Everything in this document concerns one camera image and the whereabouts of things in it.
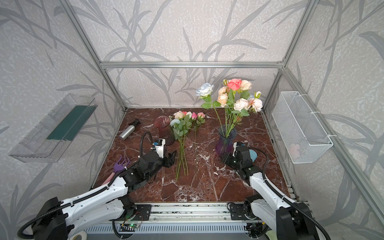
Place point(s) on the green circuit board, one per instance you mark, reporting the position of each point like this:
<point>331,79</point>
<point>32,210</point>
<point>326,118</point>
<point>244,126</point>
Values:
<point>129,227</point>

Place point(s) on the white wire mesh basket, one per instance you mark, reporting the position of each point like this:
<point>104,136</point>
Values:
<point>298,124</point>

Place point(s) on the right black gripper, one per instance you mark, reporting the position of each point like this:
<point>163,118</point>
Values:
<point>231,159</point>

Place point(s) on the purple pink handled tool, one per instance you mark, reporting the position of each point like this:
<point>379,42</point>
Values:
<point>120,165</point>

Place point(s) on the pink object in basket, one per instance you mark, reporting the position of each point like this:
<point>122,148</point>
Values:
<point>294,151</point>

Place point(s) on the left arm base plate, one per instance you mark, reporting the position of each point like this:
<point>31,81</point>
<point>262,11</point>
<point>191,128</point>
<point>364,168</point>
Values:
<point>139,212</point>

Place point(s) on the small pink bud stem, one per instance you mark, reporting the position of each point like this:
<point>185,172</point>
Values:
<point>200,120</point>

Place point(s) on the dark red glass vase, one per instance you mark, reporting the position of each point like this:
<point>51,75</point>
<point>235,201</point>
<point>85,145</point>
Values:
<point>162,123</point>

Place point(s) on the silver spray bottle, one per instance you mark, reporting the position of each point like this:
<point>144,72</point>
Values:
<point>130,129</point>

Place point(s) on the white tape roll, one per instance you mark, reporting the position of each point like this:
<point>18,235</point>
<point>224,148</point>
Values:
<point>79,236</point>

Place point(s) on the cream pink rose stem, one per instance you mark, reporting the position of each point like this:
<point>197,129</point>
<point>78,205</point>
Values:
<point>244,89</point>

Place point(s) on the light blue handled tool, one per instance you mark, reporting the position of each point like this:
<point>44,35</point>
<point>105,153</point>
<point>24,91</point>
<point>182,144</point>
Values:
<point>253,155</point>

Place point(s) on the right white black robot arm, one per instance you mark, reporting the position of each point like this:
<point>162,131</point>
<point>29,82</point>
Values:
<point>279,217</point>

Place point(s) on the aluminium front rail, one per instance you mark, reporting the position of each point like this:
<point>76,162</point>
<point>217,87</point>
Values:
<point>186,211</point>

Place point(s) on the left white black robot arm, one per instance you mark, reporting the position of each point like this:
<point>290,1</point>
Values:
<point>60,220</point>

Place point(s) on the white pink peony stem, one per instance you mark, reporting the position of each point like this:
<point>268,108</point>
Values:
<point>242,105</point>

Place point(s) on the purple blue glass vase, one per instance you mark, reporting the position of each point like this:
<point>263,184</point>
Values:
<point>225,145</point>

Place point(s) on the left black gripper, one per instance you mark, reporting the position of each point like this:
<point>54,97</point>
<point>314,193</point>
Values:
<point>165,157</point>

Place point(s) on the flower bunch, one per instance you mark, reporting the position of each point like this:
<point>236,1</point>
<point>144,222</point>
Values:
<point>181,123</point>

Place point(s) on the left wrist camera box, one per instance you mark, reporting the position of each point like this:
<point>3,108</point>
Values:
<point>159,147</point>

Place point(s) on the peach rose stem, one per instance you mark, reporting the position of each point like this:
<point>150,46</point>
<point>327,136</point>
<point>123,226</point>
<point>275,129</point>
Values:
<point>223,99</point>

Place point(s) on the clear plastic wall tray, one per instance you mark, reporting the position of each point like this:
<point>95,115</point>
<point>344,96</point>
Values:
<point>47,142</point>

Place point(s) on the pink red rose stem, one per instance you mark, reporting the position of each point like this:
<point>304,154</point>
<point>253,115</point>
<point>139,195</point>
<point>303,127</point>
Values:
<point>233,86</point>

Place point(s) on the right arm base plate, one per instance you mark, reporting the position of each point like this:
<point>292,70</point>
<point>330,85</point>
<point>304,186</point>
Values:
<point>240,212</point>

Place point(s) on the pale blue rose stem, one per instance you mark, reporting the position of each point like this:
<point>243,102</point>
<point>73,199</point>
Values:
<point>204,93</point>

